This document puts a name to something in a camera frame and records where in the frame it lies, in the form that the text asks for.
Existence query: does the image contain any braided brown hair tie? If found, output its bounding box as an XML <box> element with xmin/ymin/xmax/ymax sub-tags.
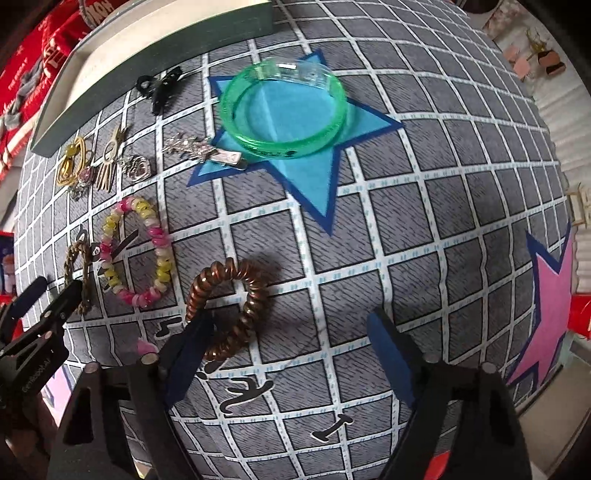
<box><xmin>63</xmin><ymin>239</ymin><xmax>95</xmax><ymax>317</ymax></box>

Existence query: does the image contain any silver pink gem brooch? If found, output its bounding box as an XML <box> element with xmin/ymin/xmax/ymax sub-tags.
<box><xmin>68</xmin><ymin>166</ymin><xmax>96</xmax><ymax>201</ymax></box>

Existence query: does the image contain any pink yellow spiral hair tie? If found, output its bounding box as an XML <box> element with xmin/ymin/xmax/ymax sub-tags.
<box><xmin>98</xmin><ymin>195</ymin><xmax>174</xmax><ymax>309</ymax></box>

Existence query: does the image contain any green transparent bangle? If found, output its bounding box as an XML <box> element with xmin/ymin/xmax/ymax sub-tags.
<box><xmin>218</xmin><ymin>57</ymin><xmax>348</xmax><ymax>159</ymax></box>

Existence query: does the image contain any grey cloth on sofa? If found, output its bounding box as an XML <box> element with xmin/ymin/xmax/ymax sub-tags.
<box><xmin>1</xmin><ymin>58</ymin><xmax>43</xmax><ymax>135</ymax></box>

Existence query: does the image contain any beige hair clip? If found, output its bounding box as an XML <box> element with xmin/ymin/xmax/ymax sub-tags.
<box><xmin>94</xmin><ymin>126</ymin><xmax>126</xmax><ymax>192</ymax></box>

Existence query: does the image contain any grey jewelry tray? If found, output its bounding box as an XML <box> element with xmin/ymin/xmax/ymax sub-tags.
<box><xmin>30</xmin><ymin>1</ymin><xmax>273</xmax><ymax>157</ymax></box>

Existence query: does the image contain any black hair claw clip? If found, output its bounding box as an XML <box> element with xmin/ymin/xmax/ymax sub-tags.
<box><xmin>135</xmin><ymin>67</ymin><xmax>182</xmax><ymax>116</ymax></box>

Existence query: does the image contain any sofa with red blanket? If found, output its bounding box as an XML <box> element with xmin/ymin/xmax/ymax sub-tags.
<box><xmin>1</xmin><ymin>0</ymin><xmax>125</xmax><ymax>177</ymax></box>

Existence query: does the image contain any blue checkered tablecloth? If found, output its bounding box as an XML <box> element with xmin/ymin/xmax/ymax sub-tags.
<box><xmin>16</xmin><ymin>1</ymin><xmax>569</xmax><ymax>479</ymax></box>

